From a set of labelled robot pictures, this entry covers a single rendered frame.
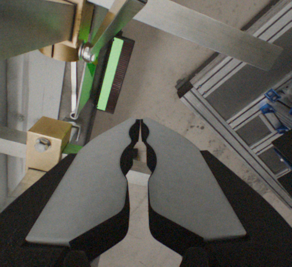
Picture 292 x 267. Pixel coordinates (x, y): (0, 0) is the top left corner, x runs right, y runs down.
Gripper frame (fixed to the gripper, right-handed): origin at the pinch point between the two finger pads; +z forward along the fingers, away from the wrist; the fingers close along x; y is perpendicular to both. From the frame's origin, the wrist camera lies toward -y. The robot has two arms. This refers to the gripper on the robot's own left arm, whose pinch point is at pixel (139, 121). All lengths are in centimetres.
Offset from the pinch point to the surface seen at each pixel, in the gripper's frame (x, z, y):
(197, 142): 38, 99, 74
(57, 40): -7.6, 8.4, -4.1
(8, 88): -35, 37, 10
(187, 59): 26, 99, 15
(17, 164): -42, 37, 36
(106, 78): -7.5, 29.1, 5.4
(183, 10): 4.9, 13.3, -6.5
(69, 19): -7.0, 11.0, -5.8
